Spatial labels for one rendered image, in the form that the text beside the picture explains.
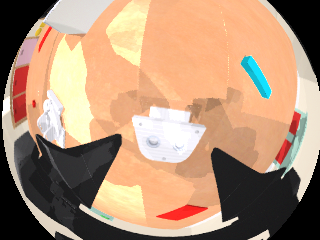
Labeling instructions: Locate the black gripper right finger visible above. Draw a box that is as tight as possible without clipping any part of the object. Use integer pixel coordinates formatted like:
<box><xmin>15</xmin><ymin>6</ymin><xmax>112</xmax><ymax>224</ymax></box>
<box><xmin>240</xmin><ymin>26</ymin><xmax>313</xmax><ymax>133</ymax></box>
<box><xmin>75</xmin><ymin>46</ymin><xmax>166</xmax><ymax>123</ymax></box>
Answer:
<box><xmin>211</xmin><ymin>148</ymin><xmax>287</xmax><ymax>223</ymax></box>

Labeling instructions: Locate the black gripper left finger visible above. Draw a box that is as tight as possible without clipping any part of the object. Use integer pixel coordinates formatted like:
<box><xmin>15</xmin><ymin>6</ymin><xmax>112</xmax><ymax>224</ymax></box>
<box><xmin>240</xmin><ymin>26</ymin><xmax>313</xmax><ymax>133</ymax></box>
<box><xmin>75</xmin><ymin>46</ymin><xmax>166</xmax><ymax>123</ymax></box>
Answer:
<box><xmin>36</xmin><ymin>133</ymin><xmax>121</xmax><ymax>209</ymax></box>

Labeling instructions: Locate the cyan rectangular bar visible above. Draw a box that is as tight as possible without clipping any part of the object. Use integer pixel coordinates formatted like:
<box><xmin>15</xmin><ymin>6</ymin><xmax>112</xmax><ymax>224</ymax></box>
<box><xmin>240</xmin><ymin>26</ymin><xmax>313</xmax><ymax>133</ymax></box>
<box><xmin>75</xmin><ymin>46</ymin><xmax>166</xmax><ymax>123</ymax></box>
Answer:
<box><xmin>240</xmin><ymin>55</ymin><xmax>272</xmax><ymax>100</ymax></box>

